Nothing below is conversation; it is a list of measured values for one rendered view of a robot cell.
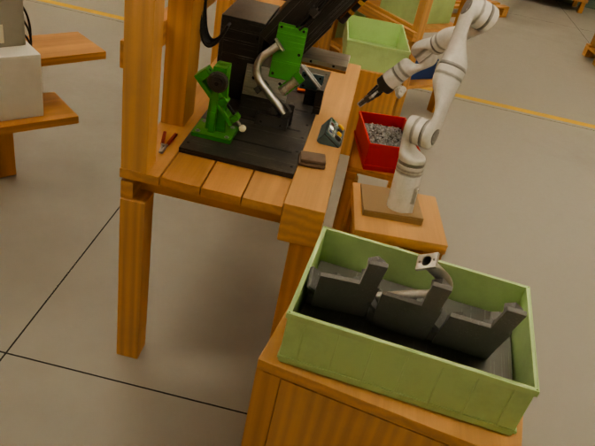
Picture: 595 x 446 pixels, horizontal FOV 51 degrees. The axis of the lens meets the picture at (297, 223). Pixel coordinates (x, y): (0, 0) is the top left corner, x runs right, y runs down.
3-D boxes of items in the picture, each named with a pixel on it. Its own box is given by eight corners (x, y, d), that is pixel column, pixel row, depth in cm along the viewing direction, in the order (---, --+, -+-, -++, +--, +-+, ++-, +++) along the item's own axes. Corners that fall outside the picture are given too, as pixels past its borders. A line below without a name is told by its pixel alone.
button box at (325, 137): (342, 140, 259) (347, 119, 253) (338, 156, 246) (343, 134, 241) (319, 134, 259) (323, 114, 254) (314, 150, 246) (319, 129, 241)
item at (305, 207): (355, 92, 337) (361, 65, 329) (316, 249, 212) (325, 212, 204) (329, 86, 338) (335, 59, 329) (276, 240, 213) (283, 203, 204)
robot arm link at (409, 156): (403, 116, 204) (391, 164, 212) (429, 126, 199) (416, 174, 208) (415, 111, 211) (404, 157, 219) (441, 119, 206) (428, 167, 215)
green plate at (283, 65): (299, 81, 254) (310, 28, 247) (296, 83, 246) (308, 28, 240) (271, 75, 254) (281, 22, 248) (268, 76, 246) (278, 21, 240)
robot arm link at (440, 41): (452, 39, 227) (434, 27, 224) (505, 3, 203) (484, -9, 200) (447, 60, 224) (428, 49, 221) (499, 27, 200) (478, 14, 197)
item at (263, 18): (269, 80, 289) (281, 5, 271) (254, 104, 264) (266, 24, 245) (230, 71, 290) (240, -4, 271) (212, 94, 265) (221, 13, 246)
